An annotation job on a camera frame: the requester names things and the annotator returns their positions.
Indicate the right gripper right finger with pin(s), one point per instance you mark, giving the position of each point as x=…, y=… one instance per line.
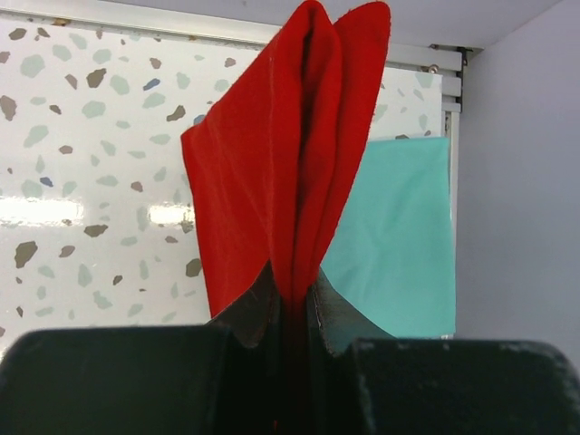
x=366, y=381

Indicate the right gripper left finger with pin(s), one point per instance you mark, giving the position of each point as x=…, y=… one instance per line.
x=222, y=377

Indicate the red t shirt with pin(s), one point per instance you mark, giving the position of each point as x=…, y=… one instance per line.
x=273, y=162

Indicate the folded teal t shirt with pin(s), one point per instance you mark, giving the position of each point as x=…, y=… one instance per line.
x=392, y=256

